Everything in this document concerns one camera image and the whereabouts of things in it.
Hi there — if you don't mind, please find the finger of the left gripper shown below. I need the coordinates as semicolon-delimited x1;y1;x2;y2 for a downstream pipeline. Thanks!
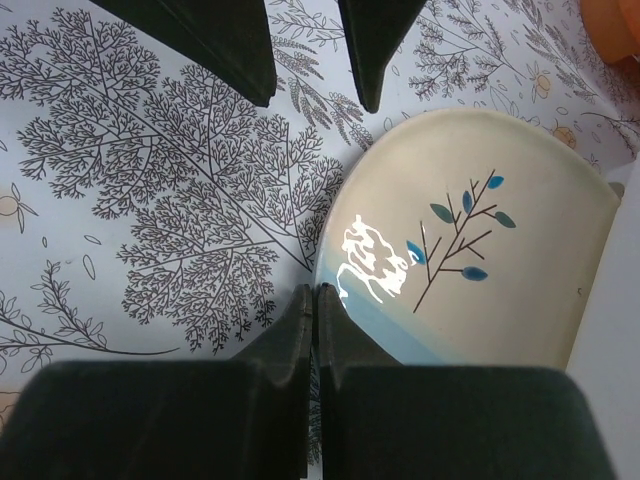
338;0;425;113
94;0;277;107

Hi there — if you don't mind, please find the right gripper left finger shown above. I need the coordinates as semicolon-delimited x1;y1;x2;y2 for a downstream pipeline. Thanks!
1;285;313;479

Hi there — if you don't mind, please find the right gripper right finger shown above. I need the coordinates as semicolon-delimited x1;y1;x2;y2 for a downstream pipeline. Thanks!
317;284;615;479

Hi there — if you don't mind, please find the light blue plate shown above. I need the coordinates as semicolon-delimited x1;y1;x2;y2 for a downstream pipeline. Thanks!
315;108;621;369

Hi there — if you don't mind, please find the orange plastic bin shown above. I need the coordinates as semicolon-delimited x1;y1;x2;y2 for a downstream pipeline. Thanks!
580;0;640;64

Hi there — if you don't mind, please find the white plastic bin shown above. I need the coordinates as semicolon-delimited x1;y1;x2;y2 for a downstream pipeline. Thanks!
567;160;639;479

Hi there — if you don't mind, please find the floral table mat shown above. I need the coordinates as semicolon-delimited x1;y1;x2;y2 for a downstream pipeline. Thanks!
0;0;640;480

